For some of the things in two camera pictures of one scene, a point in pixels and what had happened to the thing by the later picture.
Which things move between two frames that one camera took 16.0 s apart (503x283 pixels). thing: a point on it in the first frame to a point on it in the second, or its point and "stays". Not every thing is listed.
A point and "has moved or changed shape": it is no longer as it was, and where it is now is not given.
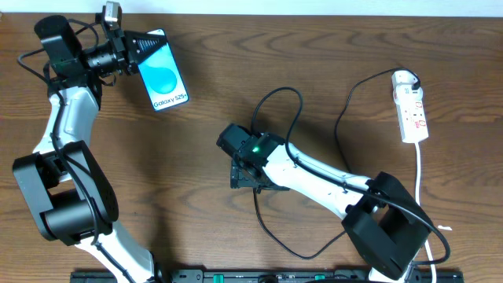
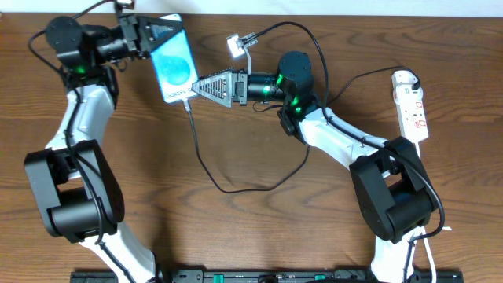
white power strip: [411, 111] stays
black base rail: [269, 276] stays
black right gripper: [239, 175] to [239, 88]
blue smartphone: [162, 76] has moved or changed shape
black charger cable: [416, 84] to [309, 147]
